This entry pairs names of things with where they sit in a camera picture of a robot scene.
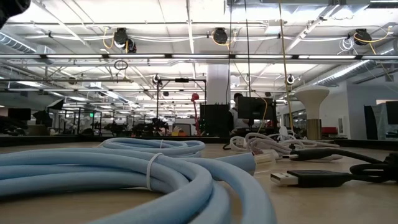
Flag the black ceiling cable reel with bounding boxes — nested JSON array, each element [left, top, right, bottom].
[[212, 27, 230, 45], [112, 27, 138, 54], [353, 27, 373, 47]]

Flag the silver ceiling duct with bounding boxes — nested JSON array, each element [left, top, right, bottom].
[[312, 58, 398, 88]]

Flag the white zip tie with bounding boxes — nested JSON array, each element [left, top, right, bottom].
[[146, 152, 165, 192]]

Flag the black table edge rail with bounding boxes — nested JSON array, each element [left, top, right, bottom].
[[0, 134, 398, 149]]

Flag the person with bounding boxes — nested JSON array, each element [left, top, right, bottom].
[[229, 92, 251, 131]]

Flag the hanging yellow cable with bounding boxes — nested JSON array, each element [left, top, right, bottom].
[[277, 0, 295, 132]]

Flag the black USB cable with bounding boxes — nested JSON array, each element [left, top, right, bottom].
[[269, 147, 398, 189]]

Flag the white mushroom lamp brass base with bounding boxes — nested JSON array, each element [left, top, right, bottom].
[[294, 85, 331, 141]]

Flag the black cabinet box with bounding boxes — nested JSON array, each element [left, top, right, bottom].
[[200, 103, 232, 139]]

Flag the white cable bundle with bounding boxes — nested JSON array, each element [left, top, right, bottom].
[[244, 132, 343, 163]]

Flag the white square pillar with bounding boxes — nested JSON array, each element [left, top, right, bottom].
[[206, 63, 231, 106]]

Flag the black desk monitor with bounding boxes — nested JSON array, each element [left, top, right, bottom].
[[236, 96, 277, 122]]

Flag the large light blue cable coil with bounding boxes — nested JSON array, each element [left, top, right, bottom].
[[0, 147, 277, 224]]

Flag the black background robot arms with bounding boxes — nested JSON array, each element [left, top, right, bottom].
[[131, 117, 170, 137]]

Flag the red desk lamp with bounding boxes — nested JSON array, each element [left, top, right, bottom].
[[190, 92, 201, 137]]

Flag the red box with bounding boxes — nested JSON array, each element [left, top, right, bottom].
[[321, 126, 339, 136]]

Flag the white cable with USB plug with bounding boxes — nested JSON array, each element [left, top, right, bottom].
[[229, 136, 250, 153]]

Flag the black rig frame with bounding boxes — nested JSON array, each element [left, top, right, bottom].
[[155, 78, 208, 138]]

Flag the dark computer monitor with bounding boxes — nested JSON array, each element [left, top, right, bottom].
[[7, 107, 32, 122], [385, 100, 398, 126]]

